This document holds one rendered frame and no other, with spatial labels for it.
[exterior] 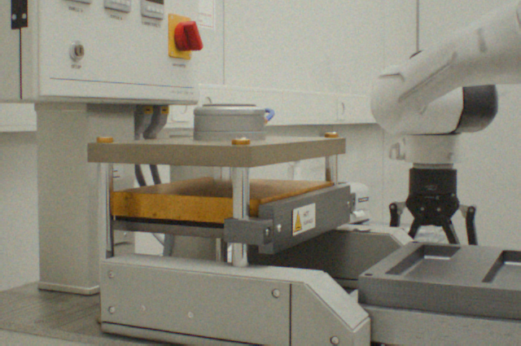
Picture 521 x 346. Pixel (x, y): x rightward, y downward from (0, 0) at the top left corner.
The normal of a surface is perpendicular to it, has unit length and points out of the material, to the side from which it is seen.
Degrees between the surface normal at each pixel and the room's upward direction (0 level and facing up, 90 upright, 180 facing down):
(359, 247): 90
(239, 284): 90
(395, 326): 90
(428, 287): 90
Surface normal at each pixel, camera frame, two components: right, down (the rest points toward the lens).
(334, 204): 0.90, 0.02
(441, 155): 0.03, 0.08
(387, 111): -0.85, 0.21
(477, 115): 0.14, 0.54
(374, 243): -0.43, 0.05
